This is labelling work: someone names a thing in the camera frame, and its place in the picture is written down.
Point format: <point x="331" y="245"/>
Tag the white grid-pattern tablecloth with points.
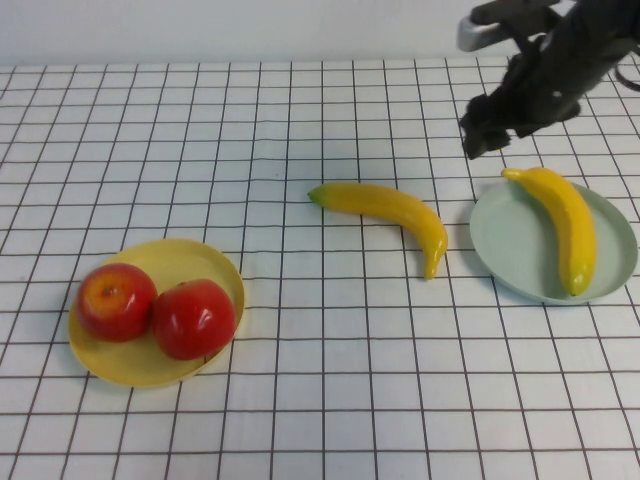
<point x="350" y="425"/>

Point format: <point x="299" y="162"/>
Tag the deep red apple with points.
<point x="195" y="320"/>

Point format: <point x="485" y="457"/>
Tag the right black Piper robot arm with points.
<point x="600" y="30"/>

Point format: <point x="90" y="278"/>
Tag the yellow round plastic plate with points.
<point x="130" y="367"/>

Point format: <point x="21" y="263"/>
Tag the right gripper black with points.
<point x="542" y="80"/>

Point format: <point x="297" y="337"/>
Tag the yellow banana with thin stem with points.
<point x="570" y="220"/>

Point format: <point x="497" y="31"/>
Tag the red apple with orange top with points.
<point x="115" y="305"/>

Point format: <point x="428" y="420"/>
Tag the yellow banana with green end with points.
<point x="390" y="205"/>

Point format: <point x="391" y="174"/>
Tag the right wrist camera silver lens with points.
<point x="475" y="35"/>

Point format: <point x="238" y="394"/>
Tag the pale green round plate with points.
<point x="515" y="240"/>

